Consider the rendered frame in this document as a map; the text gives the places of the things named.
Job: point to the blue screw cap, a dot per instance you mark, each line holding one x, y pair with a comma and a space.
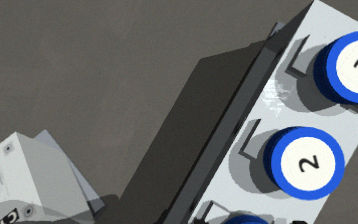
305, 162
246, 219
335, 70

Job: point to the white control panel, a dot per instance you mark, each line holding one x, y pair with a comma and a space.
38, 186

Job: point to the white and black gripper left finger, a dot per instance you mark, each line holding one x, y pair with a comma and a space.
200, 221

